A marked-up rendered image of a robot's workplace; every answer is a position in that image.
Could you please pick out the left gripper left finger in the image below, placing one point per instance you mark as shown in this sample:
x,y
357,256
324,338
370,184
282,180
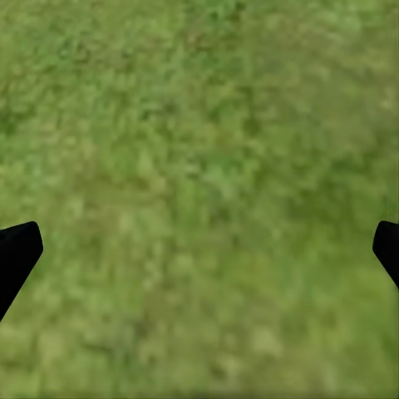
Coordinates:
x,y
20,248

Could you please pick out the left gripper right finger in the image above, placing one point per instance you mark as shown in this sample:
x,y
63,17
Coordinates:
x,y
386,248

